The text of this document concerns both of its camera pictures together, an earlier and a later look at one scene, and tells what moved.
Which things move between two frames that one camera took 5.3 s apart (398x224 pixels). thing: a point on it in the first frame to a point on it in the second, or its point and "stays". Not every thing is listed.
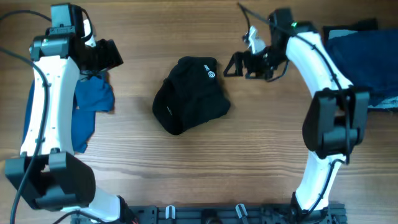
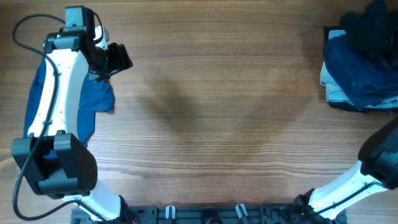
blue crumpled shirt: [94, 94] stays
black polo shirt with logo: [193, 94] to [375, 31]
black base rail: [226, 214] stays
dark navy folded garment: [370, 60] stays
